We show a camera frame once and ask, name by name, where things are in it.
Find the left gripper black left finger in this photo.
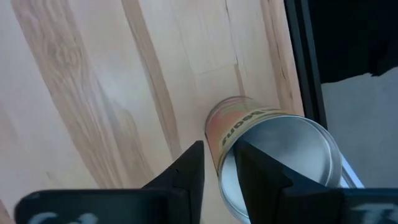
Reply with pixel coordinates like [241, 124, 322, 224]
[14, 140, 205, 224]

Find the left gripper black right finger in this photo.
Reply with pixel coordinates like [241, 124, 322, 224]
[233, 139, 398, 224]

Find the red green-beans tin can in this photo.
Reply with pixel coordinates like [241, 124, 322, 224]
[204, 95, 343, 224]

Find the black floor mat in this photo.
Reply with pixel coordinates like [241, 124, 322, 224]
[307, 0, 398, 83]

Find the black aluminium table frame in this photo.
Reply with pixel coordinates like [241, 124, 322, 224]
[283, 0, 365, 189]

